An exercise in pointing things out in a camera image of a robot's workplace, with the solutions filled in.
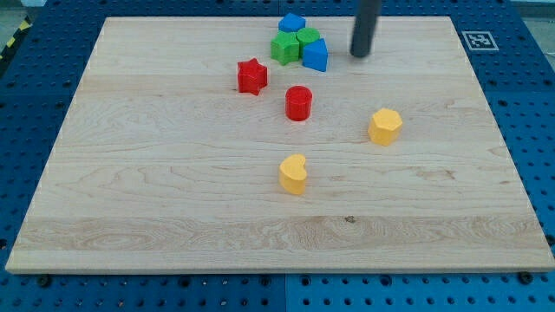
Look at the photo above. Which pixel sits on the green cylinder block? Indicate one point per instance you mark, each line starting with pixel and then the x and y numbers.
pixel 306 36

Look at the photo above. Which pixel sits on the yellow hexagon block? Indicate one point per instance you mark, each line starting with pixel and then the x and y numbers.
pixel 385 126

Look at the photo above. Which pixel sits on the white fiducial marker tag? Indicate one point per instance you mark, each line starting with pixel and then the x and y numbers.
pixel 479 40

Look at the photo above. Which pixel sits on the red star block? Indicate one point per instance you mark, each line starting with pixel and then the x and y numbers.
pixel 252 76

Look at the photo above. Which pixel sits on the red cylinder block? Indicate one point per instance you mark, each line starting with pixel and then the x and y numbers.
pixel 298 100

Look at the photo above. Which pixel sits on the blue triangular block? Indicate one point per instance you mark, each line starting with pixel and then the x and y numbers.
pixel 315 55

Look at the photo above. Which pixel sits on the green star block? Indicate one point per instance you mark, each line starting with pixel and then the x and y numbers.
pixel 285 47

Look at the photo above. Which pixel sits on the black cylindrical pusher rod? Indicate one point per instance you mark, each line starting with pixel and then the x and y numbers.
pixel 364 27

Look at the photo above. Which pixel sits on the light wooden board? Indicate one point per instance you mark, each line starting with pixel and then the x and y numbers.
pixel 162 166

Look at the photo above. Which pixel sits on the blue pentagon block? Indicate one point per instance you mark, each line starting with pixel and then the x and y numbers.
pixel 291 23

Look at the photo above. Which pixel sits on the yellow heart block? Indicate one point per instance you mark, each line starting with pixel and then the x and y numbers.
pixel 292 174

